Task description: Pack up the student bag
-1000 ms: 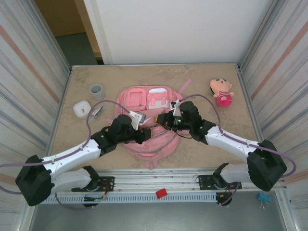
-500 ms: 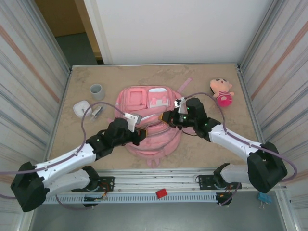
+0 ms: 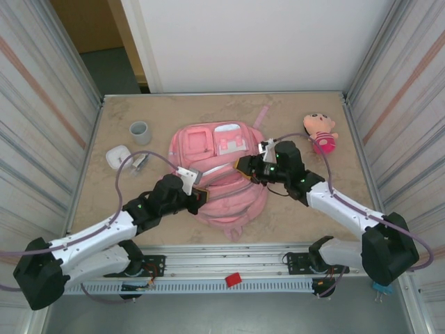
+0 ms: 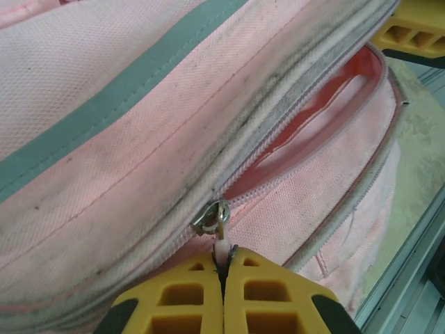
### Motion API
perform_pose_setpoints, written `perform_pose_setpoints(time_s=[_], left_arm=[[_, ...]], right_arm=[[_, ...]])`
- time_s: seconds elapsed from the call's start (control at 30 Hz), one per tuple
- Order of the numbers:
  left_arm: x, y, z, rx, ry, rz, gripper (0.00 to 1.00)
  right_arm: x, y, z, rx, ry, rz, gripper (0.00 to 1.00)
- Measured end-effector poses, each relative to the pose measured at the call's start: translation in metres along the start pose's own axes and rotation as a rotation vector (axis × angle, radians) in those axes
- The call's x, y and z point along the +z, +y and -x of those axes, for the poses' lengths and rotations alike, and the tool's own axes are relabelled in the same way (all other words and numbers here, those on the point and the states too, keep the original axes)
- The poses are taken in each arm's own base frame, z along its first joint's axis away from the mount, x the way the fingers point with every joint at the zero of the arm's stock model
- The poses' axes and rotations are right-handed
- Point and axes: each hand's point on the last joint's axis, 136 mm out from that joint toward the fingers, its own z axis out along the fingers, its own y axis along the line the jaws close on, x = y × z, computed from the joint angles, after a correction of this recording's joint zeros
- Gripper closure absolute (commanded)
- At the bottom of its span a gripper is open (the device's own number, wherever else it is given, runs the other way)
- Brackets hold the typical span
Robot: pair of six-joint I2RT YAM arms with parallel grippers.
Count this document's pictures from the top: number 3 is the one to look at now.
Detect blue binder clip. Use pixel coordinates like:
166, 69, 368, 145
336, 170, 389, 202
371, 282, 392, 303

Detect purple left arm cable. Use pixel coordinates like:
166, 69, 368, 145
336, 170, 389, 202
0, 150, 184, 305

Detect white square box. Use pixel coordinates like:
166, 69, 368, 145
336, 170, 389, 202
106, 145, 132, 170

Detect pink school backpack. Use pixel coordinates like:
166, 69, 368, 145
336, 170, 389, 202
168, 105, 270, 241

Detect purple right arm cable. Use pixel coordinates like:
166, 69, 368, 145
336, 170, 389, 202
267, 132, 435, 299

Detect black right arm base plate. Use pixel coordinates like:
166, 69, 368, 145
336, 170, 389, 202
286, 252, 350, 276

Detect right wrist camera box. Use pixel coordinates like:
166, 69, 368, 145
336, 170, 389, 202
259, 138, 277, 163

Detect grey cup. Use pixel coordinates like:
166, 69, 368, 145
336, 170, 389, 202
129, 120, 152, 145

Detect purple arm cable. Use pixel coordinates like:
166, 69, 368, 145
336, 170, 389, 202
0, 150, 184, 305
267, 132, 435, 299

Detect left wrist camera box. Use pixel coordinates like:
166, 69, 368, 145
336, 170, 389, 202
177, 166, 202, 196

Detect small clear plastic case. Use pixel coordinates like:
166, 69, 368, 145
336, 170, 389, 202
130, 152, 151, 175

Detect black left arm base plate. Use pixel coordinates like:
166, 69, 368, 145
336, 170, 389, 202
114, 255, 166, 278

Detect aluminium mounting rail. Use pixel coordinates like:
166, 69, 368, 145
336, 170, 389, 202
36, 243, 416, 283

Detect grey slotted cable tray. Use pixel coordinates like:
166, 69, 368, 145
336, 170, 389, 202
64, 280, 316, 295

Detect pink plush doll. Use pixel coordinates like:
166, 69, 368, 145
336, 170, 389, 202
302, 113, 339, 156

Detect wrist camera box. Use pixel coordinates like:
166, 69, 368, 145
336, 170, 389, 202
259, 138, 277, 163
177, 166, 202, 196

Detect brown wooden door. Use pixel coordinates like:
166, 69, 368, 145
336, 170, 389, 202
50, 0, 147, 85

